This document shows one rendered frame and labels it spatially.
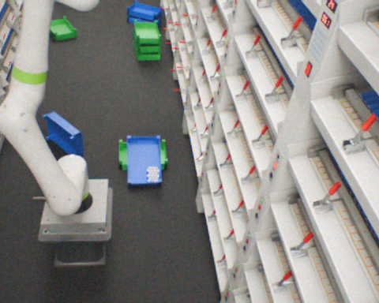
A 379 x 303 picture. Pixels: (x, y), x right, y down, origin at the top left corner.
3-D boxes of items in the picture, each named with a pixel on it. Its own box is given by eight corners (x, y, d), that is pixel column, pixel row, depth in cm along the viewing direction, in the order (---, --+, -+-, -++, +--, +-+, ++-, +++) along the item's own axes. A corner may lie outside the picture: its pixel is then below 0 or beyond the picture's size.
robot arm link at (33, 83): (37, 120, 147) (3, 112, 144) (45, 102, 157) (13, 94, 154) (43, 78, 137) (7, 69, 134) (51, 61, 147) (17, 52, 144)
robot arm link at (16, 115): (54, 225, 159) (-19, 119, 126) (61, 196, 172) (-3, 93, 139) (84, 219, 158) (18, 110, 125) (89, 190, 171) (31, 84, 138)
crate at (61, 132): (56, 134, 269) (46, 139, 264) (52, 110, 255) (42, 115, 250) (84, 157, 256) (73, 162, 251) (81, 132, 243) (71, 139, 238)
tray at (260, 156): (263, 189, 131) (260, 170, 124) (227, 84, 174) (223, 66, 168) (323, 174, 130) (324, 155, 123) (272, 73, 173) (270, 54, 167)
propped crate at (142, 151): (160, 185, 246) (162, 181, 238) (127, 186, 242) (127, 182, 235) (159, 140, 256) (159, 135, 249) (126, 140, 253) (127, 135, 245)
